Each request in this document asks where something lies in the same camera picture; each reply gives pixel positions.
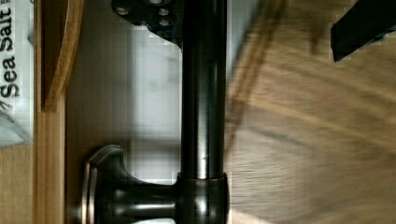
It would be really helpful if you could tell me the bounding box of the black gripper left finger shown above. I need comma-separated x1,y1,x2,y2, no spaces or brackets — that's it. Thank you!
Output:
111,0,184,48

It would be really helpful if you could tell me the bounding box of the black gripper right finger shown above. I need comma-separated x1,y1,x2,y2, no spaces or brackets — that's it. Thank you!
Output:
331,0,396,62

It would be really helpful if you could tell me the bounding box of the dark bronze drawer handle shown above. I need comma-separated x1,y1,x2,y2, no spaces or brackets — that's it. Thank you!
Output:
81,0,230,224

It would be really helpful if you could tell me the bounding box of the light wooden drawer box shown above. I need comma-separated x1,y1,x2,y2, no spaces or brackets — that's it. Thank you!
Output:
1,0,85,224

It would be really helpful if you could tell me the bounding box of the white sea salt package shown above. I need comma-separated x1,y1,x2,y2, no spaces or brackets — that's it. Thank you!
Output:
0,0,35,148

